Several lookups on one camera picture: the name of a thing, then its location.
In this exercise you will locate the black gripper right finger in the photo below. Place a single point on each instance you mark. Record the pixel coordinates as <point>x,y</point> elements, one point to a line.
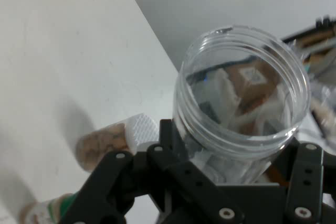
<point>304,176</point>

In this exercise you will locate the green-capped spice bottle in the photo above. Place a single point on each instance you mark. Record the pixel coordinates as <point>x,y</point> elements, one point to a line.
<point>44,211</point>

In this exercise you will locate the white-capped jar brown contents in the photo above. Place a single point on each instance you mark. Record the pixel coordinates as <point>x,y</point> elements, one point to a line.
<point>105,145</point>

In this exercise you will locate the clear jar with black grains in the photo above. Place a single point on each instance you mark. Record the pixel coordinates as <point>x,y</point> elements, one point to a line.
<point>199,58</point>

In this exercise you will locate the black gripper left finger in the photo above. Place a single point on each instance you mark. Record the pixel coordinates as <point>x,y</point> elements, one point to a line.
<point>110,182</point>

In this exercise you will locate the cardboard box with QR label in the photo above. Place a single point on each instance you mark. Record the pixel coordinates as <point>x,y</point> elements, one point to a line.
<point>252,87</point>

